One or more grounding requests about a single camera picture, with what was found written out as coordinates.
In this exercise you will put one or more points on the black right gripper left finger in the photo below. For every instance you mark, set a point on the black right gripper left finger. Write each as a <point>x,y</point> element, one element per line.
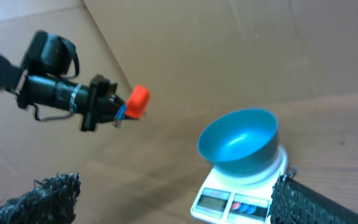
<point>51,200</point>

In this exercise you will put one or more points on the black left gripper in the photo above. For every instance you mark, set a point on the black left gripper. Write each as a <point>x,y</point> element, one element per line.
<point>102,103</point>

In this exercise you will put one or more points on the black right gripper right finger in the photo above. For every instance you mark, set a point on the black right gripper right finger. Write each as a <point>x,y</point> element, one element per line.
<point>293,202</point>

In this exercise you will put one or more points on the red measuring scoop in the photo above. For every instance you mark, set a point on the red measuring scoop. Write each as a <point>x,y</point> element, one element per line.
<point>134,107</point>

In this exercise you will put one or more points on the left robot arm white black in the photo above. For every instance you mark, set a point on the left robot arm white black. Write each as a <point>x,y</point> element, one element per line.
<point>44,81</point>

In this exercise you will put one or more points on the white digital kitchen scale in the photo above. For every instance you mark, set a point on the white digital kitchen scale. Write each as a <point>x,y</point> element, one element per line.
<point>243,199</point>

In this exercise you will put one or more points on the teal blue bowl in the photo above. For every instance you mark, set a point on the teal blue bowl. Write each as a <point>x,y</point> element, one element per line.
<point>243,142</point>

